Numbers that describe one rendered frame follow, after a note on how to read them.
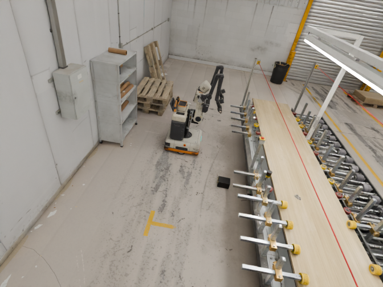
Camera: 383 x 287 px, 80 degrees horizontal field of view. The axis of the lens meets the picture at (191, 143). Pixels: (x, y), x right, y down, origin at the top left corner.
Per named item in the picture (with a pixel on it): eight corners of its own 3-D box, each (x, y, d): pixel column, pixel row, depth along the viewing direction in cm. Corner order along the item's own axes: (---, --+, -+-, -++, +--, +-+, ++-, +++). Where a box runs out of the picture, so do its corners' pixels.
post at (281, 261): (262, 287, 200) (281, 259, 173) (261, 283, 203) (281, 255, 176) (266, 288, 200) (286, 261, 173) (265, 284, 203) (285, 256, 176)
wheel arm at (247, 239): (239, 241, 200) (240, 238, 198) (239, 237, 203) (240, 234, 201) (296, 251, 199) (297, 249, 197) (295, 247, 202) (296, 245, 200)
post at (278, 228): (260, 256, 217) (278, 226, 189) (260, 253, 220) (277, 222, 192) (264, 257, 217) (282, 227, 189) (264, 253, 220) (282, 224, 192)
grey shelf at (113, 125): (99, 143, 432) (89, 60, 343) (117, 120, 506) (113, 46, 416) (122, 147, 431) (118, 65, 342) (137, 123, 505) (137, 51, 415)
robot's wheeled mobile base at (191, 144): (163, 150, 435) (164, 139, 420) (170, 132, 487) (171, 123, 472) (198, 156, 433) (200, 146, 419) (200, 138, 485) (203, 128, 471)
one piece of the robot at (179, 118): (168, 144, 430) (172, 104, 382) (173, 129, 475) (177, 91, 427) (186, 147, 430) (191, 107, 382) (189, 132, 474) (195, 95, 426)
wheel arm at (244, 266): (241, 269, 180) (242, 267, 178) (241, 265, 183) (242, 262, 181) (304, 282, 179) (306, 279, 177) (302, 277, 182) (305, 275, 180)
